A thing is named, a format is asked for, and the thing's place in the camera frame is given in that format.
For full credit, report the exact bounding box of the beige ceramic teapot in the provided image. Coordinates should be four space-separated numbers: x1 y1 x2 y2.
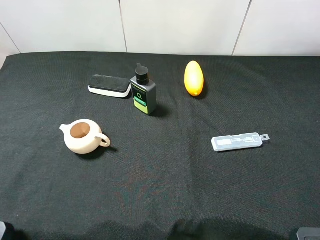
59 119 111 155

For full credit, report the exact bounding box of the grey bottle green label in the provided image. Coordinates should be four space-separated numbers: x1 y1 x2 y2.
130 63 157 115

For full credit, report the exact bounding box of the orange yellow mango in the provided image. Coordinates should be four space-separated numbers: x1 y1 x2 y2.
184 60 204 97

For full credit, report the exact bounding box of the black white board eraser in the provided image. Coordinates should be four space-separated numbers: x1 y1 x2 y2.
87 74 131 98

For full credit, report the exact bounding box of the clear flat plastic case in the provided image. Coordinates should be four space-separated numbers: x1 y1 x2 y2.
211 132 270 152

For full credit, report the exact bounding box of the grey block bottom right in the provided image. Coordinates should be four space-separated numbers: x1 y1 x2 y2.
296 227 320 240

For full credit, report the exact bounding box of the grey block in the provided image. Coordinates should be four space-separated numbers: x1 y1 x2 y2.
296 227 320 240
0 221 7 239

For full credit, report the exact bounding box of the grey block bottom left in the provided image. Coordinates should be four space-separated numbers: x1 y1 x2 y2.
0 221 7 239

